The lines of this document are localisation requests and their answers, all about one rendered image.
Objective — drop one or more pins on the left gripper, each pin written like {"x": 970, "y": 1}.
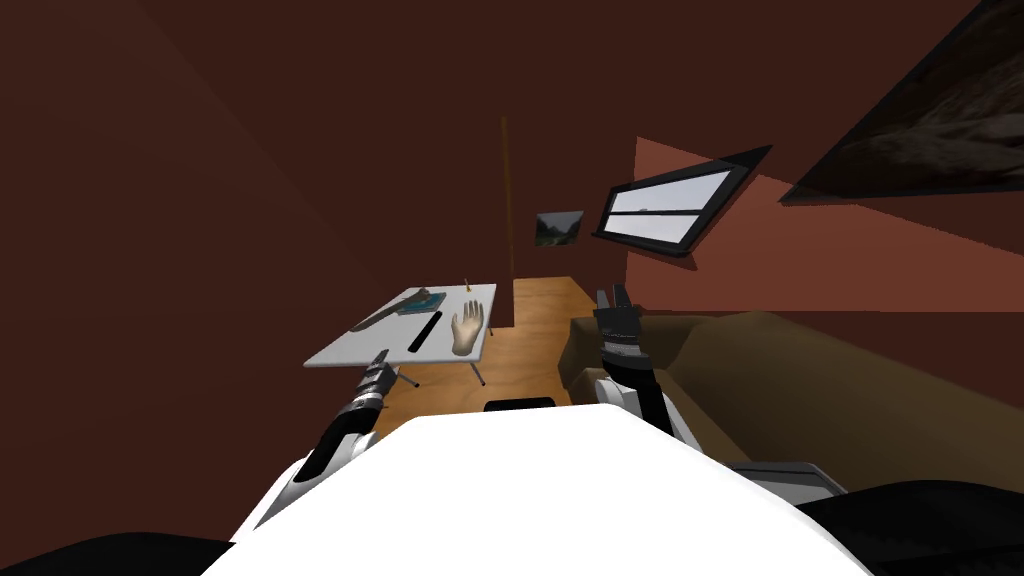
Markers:
{"x": 379, "y": 374}

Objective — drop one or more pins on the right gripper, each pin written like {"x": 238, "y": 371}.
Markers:
{"x": 618, "y": 323}

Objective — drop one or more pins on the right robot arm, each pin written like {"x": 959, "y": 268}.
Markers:
{"x": 640, "y": 392}

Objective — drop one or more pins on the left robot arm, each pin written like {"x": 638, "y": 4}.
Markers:
{"x": 342, "y": 436}

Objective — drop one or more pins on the white table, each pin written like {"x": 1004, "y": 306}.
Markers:
{"x": 376, "y": 346}

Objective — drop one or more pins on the black bar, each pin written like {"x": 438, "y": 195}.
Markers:
{"x": 425, "y": 332}

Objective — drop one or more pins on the long grey object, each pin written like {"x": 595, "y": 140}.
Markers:
{"x": 388, "y": 312}

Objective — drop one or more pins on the blue book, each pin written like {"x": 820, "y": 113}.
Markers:
{"x": 427, "y": 303}

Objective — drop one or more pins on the small landscape picture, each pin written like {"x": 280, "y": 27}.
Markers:
{"x": 558, "y": 228}

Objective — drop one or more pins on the beige hand sculpture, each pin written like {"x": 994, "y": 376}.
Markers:
{"x": 469, "y": 328}

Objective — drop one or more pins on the black framed window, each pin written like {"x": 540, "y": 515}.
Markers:
{"x": 672, "y": 212}

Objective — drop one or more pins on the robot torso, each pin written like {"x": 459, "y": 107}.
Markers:
{"x": 544, "y": 496}

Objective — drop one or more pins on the brown sofa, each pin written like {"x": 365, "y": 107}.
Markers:
{"x": 800, "y": 384}

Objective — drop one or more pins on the large dark picture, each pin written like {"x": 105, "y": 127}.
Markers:
{"x": 936, "y": 120}

